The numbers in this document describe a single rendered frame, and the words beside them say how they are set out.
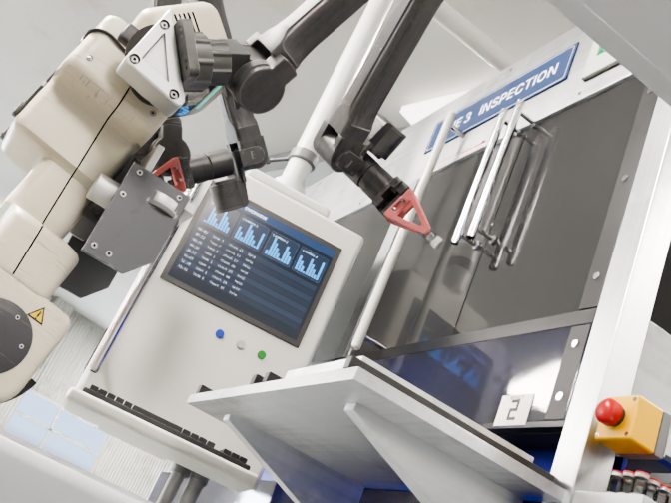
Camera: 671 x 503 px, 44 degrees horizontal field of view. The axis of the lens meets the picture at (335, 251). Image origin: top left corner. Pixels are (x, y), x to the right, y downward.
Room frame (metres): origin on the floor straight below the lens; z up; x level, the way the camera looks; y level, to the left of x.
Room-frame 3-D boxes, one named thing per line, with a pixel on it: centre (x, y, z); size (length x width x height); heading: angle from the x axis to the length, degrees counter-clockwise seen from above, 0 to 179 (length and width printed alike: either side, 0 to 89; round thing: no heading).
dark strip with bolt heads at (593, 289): (1.30, -0.44, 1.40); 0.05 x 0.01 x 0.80; 21
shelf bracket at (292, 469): (1.73, -0.10, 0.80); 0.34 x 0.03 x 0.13; 111
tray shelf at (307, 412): (1.50, -0.19, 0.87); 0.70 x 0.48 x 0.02; 21
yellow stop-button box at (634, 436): (1.17, -0.52, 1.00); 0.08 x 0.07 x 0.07; 111
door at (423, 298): (1.90, -0.23, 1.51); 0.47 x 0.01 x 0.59; 21
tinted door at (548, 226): (1.48, -0.39, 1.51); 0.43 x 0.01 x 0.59; 21
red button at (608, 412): (1.16, -0.48, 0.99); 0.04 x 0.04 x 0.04; 21
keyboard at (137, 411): (1.91, 0.18, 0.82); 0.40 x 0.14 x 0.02; 100
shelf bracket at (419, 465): (1.26, -0.27, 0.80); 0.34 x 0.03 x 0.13; 111
